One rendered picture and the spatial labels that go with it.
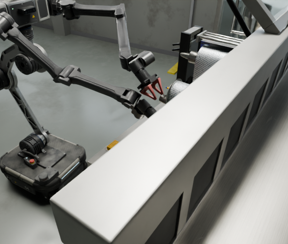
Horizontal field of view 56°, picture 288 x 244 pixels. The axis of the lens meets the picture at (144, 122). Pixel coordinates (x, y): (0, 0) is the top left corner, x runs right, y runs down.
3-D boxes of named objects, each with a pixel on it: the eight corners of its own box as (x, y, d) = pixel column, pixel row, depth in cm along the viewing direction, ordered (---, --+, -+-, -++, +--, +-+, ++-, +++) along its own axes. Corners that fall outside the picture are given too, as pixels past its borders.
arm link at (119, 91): (56, 76, 138) (68, 62, 143) (59, 83, 143) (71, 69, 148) (130, 105, 126) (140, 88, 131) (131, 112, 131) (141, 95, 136)
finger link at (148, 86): (149, 104, 127) (136, 89, 127) (157, 98, 132) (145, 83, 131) (157, 98, 122) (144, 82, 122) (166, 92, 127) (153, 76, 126)
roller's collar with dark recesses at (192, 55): (192, 60, 143) (194, 49, 140) (202, 63, 141) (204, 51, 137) (186, 64, 139) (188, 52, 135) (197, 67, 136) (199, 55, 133)
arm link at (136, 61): (125, 66, 129) (128, 61, 123) (136, 59, 131) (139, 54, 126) (134, 78, 129) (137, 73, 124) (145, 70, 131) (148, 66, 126)
